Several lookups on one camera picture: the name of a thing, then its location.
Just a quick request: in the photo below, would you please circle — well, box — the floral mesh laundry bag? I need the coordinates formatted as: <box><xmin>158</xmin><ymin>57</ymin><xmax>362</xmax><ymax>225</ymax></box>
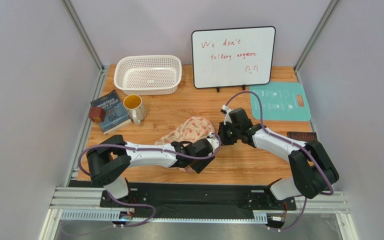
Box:
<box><xmin>153</xmin><ymin>116</ymin><xmax>217</xmax><ymax>173</ymax></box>

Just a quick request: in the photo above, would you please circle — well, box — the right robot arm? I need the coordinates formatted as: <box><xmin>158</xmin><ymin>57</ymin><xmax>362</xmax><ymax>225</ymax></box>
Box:
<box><xmin>218</xmin><ymin>105</ymin><xmax>340</xmax><ymax>204</ymax></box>

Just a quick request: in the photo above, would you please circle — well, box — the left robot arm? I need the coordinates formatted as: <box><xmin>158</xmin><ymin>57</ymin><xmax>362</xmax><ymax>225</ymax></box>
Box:
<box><xmin>81</xmin><ymin>132</ymin><xmax>221</xmax><ymax>200</ymax></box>

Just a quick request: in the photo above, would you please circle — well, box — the teal folding board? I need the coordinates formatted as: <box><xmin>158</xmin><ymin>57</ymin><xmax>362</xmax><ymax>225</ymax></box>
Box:
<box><xmin>249</xmin><ymin>82</ymin><xmax>312</xmax><ymax>122</ymax></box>

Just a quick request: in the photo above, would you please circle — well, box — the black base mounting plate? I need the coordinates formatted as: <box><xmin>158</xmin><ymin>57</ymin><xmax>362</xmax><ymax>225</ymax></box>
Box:
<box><xmin>99</xmin><ymin>181</ymin><xmax>297</xmax><ymax>220</ymax></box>

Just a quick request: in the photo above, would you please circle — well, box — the dark hardcover book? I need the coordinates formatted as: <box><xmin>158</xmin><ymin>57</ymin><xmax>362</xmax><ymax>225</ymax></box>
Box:
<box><xmin>287</xmin><ymin>131</ymin><xmax>318</xmax><ymax>142</ymax></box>

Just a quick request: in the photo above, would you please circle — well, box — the white dry-erase board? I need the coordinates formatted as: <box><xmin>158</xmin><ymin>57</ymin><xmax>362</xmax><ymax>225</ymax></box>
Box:
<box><xmin>191</xmin><ymin>26</ymin><xmax>276</xmax><ymax>89</ymax></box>

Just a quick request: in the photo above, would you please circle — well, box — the floral cream mug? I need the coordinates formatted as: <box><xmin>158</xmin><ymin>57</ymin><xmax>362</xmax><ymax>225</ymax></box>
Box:
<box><xmin>123</xmin><ymin>94</ymin><xmax>147</xmax><ymax>125</ymax></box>

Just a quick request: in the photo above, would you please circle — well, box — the blue paperback book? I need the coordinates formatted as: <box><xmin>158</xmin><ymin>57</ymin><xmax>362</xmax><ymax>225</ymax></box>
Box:
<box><xmin>90</xmin><ymin>90</ymin><xmax>132</xmax><ymax>135</ymax></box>

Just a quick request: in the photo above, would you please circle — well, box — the white plastic perforated basket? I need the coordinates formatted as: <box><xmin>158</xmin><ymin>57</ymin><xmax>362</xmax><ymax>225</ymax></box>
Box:
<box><xmin>113</xmin><ymin>55</ymin><xmax>183</xmax><ymax>96</ymax></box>

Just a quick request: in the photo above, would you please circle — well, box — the small red-brown cube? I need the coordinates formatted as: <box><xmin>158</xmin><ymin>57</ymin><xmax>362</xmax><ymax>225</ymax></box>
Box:
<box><xmin>88</xmin><ymin>106</ymin><xmax>106</xmax><ymax>123</ymax></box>

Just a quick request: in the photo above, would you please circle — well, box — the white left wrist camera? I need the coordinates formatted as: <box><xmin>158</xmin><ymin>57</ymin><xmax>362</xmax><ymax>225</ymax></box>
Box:
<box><xmin>206</xmin><ymin>132</ymin><xmax>220</xmax><ymax>150</ymax></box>

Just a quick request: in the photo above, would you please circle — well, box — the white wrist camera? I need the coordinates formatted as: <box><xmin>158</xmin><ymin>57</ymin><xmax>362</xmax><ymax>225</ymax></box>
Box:
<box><xmin>206</xmin><ymin>132</ymin><xmax>220</xmax><ymax>150</ymax></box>
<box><xmin>220</xmin><ymin>104</ymin><xmax>233</xmax><ymax>125</ymax></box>

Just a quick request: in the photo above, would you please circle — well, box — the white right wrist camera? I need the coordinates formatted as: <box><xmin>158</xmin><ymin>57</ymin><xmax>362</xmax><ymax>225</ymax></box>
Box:
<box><xmin>220</xmin><ymin>104</ymin><xmax>233</xmax><ymax>125</ymax></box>

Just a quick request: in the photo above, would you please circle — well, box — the aluminium frame rail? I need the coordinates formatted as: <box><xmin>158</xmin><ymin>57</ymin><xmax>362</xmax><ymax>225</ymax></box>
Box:
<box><xmin>50</xmin><ymin>184</ymin><xmax>350</xmax><ymax>224</ymax></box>

